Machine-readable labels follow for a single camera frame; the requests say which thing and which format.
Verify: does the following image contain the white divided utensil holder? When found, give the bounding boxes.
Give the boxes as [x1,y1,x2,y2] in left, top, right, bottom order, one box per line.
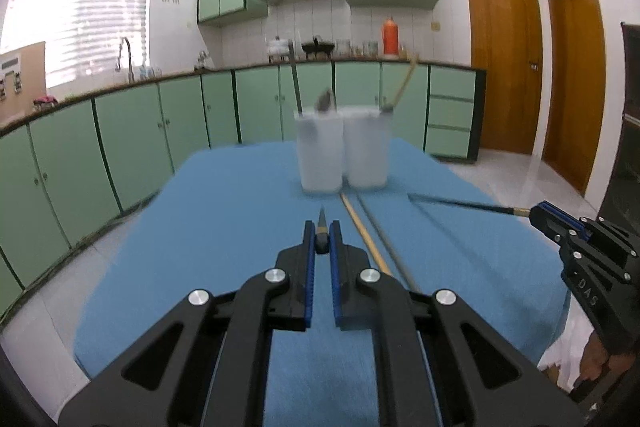
[294,104,393,195]

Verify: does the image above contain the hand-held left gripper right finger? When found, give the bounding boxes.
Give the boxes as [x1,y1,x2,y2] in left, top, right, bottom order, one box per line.
[328,221,584,427]

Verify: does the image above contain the black wok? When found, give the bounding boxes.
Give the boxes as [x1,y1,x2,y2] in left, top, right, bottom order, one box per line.
[301,36,335,58]

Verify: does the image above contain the person's white clothing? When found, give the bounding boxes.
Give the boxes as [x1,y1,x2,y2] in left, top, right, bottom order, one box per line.
[537,292,601,393]

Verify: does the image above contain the white window blind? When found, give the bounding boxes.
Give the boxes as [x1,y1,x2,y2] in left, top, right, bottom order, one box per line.
[0,0,158,88]

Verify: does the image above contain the chrome sink faucet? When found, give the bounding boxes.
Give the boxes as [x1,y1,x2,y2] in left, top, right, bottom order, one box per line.
[116,38,136,82]

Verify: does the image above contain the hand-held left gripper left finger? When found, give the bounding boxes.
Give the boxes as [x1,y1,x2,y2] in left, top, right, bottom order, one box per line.
[59,222,316,427]

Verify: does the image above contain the green lower kitchen cabinets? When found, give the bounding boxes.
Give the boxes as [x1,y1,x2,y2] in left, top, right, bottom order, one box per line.
[0,59,487,308]

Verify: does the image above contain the black chopstick with pale end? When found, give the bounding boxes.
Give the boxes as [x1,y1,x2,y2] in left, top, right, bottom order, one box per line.
[407,193,532,215]

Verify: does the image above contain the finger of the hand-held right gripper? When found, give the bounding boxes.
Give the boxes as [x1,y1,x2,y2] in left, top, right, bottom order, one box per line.
[529,206,589,249]
[539,201,601,239]

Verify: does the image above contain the wooden door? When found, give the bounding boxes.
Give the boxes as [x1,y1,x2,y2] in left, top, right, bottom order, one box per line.
[462,0,544,156]
[542,0,606,196]

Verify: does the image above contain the orange thermos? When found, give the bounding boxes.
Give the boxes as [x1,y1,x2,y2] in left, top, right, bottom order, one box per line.
[382,17,400,56]

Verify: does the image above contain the blue tablecloth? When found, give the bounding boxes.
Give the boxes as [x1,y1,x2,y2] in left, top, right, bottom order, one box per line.
[74,138,568,427]

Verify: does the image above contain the cardboard board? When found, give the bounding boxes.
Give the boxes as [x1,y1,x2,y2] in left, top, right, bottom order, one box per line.
[0,41,47,118]

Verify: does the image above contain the person's right hand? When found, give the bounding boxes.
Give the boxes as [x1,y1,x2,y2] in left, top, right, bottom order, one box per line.
[580,337,613,378]

